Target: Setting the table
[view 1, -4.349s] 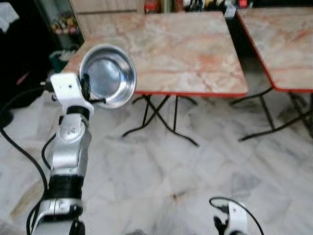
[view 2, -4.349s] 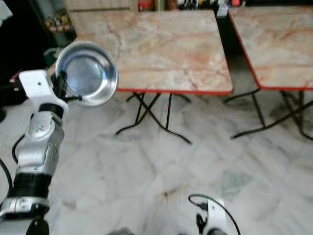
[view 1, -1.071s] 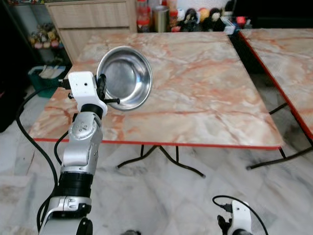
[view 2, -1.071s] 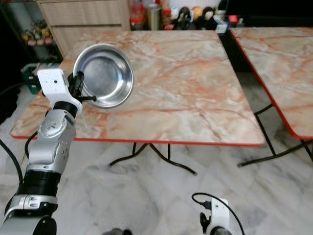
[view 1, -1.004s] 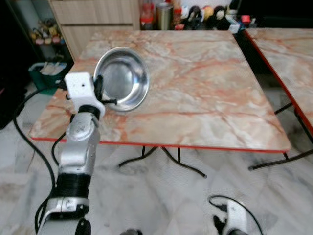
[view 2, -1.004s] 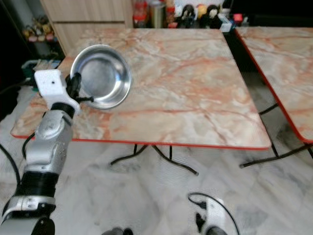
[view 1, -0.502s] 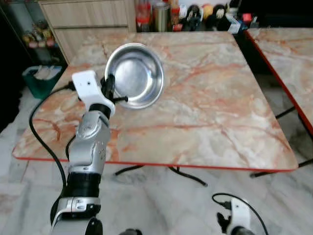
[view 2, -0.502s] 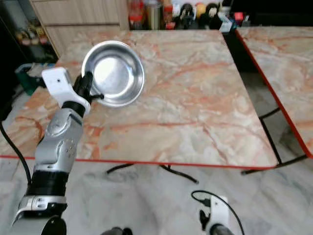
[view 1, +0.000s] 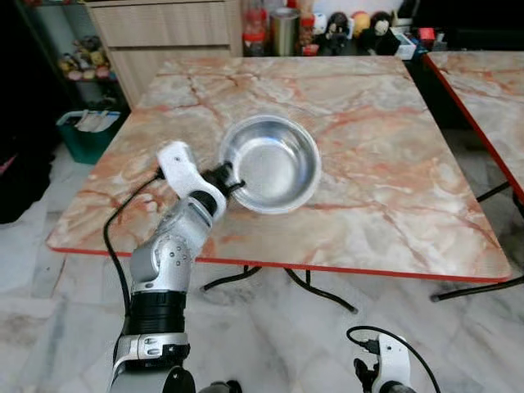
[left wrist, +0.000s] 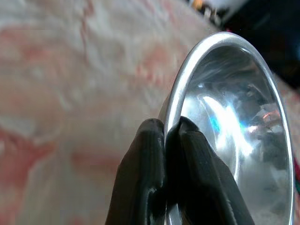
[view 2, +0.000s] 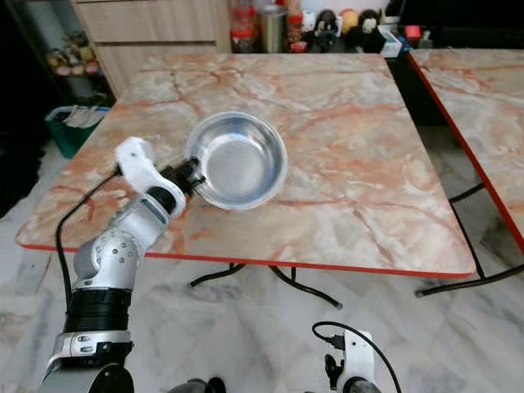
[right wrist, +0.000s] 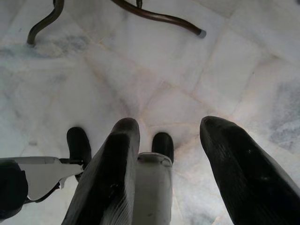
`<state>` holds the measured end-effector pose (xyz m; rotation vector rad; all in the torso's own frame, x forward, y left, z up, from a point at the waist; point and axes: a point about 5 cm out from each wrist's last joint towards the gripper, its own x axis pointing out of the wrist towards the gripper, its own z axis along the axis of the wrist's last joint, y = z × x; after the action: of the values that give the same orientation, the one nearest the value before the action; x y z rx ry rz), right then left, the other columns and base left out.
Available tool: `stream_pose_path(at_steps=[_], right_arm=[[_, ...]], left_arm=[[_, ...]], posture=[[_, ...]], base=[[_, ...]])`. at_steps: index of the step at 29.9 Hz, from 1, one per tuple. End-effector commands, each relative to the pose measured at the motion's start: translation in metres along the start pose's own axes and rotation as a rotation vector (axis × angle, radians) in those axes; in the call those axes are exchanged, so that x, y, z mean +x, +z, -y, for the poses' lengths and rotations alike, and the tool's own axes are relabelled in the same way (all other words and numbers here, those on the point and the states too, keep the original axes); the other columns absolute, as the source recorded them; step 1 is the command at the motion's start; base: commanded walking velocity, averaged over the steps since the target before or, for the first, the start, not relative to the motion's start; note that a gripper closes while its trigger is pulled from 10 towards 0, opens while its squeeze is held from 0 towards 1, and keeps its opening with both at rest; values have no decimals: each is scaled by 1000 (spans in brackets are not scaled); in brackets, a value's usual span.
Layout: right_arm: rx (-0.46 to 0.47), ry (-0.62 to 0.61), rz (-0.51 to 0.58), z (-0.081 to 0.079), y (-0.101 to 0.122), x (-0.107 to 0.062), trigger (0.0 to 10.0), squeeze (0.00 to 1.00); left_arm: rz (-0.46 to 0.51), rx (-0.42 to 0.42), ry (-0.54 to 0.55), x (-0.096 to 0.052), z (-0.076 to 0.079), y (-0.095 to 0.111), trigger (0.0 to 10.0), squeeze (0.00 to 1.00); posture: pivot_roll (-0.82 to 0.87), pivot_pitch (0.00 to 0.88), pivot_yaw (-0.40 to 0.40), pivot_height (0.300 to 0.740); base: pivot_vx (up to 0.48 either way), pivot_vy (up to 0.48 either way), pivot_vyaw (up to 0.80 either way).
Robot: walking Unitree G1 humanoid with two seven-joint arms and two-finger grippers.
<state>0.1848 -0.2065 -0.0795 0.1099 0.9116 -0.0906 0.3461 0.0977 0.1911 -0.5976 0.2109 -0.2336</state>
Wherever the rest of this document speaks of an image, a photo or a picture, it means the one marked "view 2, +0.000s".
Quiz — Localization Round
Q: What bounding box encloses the stainless steel bowl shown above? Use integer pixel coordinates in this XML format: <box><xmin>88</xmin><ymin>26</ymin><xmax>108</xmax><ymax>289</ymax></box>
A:
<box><xmin>184</xmin><ymin>111</ymin><xmax>289</xmax><ymax>211</ymax></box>

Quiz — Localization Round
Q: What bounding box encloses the green storage bag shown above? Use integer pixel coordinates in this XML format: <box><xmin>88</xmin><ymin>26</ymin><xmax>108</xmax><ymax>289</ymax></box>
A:
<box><xmin>47</xmin><ymin>105</ymin><xmax>111</xmax><ymax>159</ymax></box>

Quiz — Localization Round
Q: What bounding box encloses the white crumpled plastic bag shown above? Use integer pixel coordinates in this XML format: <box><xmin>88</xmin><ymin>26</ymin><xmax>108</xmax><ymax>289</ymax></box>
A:
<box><xmin>61</xmin><ymin>106</ymin><xmax>107</xmax><ymax>129</ymax></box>

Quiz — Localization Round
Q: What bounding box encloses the dark grey robot leg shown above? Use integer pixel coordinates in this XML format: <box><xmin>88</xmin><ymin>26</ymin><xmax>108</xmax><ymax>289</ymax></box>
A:
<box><xmin>184</xmin><ymin>377</ymin><xmax>226</xmax><ymax>393</ymax></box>

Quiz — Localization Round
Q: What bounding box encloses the glass display shelf with figurines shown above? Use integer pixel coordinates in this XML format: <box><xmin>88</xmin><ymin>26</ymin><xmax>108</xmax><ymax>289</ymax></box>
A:
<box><xmin>20</xmin><ymin>0</ymin><xmax>124</xmax><ymax>107</ymax></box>

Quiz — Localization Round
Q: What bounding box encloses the light wooden drawer cabinet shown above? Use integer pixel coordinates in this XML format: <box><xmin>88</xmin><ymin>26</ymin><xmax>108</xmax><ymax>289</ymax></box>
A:
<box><xmin>72</xmin><ymin>0</ymin><xmax>232</xmax><ymax>99</ymax></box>

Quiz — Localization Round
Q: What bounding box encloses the red lidded clear jar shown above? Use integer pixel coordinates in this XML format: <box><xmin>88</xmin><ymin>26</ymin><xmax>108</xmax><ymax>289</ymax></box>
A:
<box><xmin>231</xmin><ymin>0</ymin><xmax>259</xmax><ymax>52</ymax></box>

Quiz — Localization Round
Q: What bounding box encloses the stainless steel canister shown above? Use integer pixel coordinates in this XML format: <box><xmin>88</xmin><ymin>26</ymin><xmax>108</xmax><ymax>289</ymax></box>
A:
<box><xmin>260</xmin><ymin>7</ymin><xmax>287</xmax><ymax>54</ymax></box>

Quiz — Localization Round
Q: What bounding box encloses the black plush toy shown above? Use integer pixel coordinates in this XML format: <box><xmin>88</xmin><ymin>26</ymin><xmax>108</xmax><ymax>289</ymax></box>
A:
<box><xmin>359</xmin><ymin>10</ymin><xmax>384</xmax><ymax>50</ymax></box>
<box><xmin>313</xmin><ymin>10</ymin><xmax>341</xmax><ymax>52</ymax></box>

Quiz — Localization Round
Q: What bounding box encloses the yellow plush toy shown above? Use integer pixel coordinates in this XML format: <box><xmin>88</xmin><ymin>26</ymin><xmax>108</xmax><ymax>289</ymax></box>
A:
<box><xmin>341</xmin><ymin>8</ymin><xmax>361</xmax><ymax>32</ymax></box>

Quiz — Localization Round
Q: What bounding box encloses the white and black box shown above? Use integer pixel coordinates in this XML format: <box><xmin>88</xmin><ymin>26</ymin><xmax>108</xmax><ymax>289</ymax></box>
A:
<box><xmin>379</xmin><ymin>25</ymin><xmax>410</xmax><ymax>58</ymax></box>

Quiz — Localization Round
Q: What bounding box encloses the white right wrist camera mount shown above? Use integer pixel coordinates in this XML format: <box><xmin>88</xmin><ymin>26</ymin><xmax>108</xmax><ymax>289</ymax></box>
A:
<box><xmin>341</xmin><ymin>330</ymin><xmax>376</xmax><ymax>386</ymax></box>

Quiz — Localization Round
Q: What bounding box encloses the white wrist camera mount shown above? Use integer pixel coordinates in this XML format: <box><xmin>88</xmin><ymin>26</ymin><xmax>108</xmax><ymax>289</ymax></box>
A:
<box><xmin>115</xmin><ymin>137</ymin><xmax>187</xmax><ymax>206</ymax></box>
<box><xmin>341</xmin><ymin>330</ymin><xmax>376</xmax><ymax>386</ymax></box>

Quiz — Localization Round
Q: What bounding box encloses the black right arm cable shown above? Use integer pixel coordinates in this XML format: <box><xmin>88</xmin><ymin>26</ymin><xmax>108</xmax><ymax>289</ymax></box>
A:
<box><xmin>311</xmin><ymin>322</ymin><xmax>402</xmax><ymax>393</ymax></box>

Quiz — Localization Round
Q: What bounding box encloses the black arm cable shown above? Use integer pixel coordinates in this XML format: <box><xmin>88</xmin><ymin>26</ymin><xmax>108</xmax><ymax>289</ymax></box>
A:
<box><xmin>55</xmin><ymin>168</ymin><xmax>124</xmax><ymax>308</ymax></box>
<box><xmin>311</xmin><ymin>322</ymin><xmax>402</xmax><ymax>393</ymax></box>

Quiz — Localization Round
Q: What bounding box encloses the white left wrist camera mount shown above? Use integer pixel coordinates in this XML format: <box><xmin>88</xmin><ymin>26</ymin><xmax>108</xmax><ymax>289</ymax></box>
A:
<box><xmin>115</xmin><ymin>137</ymin><xmax>187</xmax><ymax>206</ymax></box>

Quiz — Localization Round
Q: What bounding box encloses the black metal table frame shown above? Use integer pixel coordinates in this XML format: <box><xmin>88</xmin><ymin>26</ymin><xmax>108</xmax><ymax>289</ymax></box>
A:
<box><xmin>416</xmin><ymin>182</ymin><xmax>524</xmax><ymax>297</ymax></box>
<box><xmin>190</xmin><ymin>262</ymin><xmax>343</xmax><ymax>309</ymax></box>

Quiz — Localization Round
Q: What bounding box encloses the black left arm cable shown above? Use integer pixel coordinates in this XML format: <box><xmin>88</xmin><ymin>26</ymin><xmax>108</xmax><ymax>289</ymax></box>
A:
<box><xmin>55</xmin><ymin>168</ymin><xmax>124</xmax><ymax>308</ymax></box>

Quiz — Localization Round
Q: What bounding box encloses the black bag with red strap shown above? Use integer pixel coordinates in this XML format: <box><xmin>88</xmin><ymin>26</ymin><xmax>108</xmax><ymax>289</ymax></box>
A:
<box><xmin>0</xmin><ymin>143</ymin><xmax>22</xmax><ymax>218</ymax></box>

